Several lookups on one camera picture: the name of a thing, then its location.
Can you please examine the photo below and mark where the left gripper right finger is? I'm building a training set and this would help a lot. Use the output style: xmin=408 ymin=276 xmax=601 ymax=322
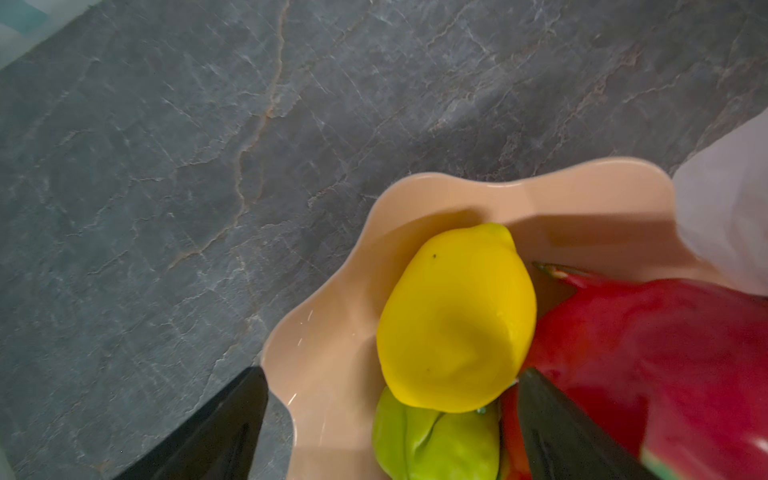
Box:
xmin=517 ymin=368 xmax=655 ymax=480

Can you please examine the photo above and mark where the tan wavy fruit plate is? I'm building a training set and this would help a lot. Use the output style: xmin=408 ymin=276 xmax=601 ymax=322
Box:
xmin=261 ymin=157 xmax=725 ymax=479

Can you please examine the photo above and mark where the small green fruit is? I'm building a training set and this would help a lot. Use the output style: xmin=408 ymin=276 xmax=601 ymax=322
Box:
xmin=372 ymin=388 xmax=501 ymax=480

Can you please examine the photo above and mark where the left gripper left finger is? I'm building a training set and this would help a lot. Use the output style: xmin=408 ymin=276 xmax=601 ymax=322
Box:
xmin=118 ymin=366 xmax=269 ymax=479

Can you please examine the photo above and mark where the pink printed plastic bag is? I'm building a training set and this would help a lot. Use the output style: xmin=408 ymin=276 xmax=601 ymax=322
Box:
xmin=673 ymin=112 xmax=767 ymax=296

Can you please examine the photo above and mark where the red dragon fruit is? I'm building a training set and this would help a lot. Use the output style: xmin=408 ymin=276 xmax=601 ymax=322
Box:
xmin=525 ymin=264 xmax=767 ymax=479

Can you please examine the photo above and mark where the yellow lemon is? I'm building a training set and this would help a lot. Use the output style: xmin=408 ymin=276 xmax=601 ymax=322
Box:
xmin=376 ymin=223 xmax=537 ymax=413

